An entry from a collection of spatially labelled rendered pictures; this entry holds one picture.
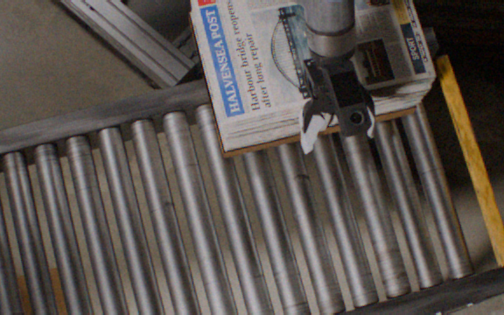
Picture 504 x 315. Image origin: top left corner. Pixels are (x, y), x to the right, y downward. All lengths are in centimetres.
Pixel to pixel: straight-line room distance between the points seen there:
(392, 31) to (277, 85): 22
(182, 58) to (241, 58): 88
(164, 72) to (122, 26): 17
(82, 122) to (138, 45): 70
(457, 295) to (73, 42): 145
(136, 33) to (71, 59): 32
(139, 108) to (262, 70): 32
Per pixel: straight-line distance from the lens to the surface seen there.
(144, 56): 237
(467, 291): 169
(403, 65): 152
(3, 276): 169
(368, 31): 153
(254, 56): 149
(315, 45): 133
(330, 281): 165
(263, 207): 166
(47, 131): 173
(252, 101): 147
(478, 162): 173
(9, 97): 264
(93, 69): 262
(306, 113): 141
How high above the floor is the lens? 242
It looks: 75 degrees down
